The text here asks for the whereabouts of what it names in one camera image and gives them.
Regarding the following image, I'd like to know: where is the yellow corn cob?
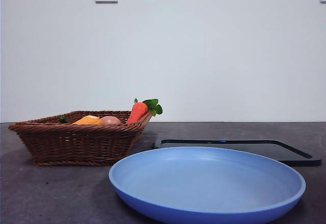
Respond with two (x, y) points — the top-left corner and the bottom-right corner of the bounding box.
(72, 115), (105, 126)

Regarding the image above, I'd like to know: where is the blue round plate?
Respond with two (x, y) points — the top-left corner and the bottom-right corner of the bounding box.
(108, 146), (306, 224)

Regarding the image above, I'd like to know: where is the brown wicker basket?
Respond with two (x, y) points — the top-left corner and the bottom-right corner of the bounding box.
(8, 110), (153, 167)

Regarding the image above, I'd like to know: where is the orange carrot with green leaves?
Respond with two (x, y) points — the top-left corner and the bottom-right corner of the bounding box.
(126, 98), (164, 124)

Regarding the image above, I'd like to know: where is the brown egg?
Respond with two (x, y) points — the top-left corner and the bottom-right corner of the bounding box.
(99, 116), (122, 126)

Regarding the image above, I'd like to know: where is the black rectangular tray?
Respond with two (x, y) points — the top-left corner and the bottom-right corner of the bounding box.
(154, 138), (322, 167)

